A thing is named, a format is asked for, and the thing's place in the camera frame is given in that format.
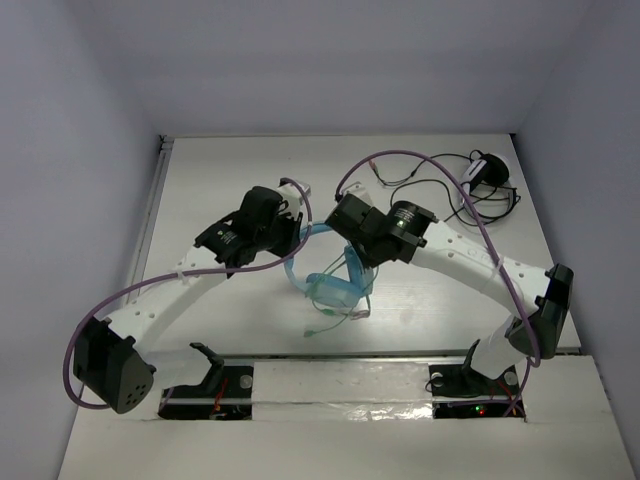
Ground light blue headphones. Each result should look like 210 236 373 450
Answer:
284 243 376 309

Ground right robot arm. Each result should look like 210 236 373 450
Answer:
326 194 574 393

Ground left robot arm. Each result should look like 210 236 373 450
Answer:
63 178 313 414

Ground white black headphones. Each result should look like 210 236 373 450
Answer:
459 151 521 225

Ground white front cover panel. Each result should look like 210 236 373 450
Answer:
251 360 433 422

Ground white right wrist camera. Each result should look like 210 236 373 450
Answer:
335 181 374 206

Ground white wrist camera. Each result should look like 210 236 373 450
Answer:
335 181 374 206
276 180 311 218

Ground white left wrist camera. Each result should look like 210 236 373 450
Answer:
276 180 311 218

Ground aluminium side rail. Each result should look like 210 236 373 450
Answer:
124 135 175 287

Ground black headphone cable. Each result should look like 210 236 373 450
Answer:
367 151 519 226

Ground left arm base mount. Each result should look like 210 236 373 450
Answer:
158 342 254 421

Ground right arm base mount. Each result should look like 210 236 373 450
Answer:
424 340 526 419

